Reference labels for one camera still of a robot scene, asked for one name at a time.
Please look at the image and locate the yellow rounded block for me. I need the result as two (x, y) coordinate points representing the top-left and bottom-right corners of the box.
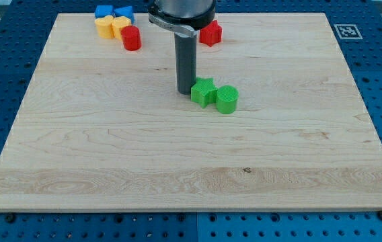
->
(112, 16), (132, 41)

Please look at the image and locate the blue cube block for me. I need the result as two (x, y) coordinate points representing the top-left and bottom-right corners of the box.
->
(94, 5), (114, 18)

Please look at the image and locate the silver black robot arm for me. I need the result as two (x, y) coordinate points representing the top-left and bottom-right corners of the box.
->
(147, 0), (216, 38)

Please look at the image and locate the red cylinder block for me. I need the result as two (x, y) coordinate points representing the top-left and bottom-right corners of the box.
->
(121, 26), (142, 51)

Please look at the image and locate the red star block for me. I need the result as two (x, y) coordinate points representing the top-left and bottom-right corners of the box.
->
(199, 20), (223, 46)

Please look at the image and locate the light wooden board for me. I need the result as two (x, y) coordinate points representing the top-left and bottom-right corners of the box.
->
(0, 13), (382, 213)

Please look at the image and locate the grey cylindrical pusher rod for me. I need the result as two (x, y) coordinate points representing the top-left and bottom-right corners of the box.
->
(174, 33), (196, 95)

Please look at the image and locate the white fiducial marker tag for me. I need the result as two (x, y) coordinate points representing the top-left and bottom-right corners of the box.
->
(334, 24), (362, 40)

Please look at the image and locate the yellow heart block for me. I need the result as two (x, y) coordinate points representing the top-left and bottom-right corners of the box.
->
(94, 15), (114, 39)

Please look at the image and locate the green cylinder block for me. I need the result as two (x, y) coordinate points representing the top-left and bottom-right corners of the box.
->
(216, 85), (239, 114)

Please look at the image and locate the blue triangular block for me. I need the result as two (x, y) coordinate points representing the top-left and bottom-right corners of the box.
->
(114, 5), (135, 24)

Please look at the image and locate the green star block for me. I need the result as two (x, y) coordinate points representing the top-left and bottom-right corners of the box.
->
(191, 77), (218, 108)

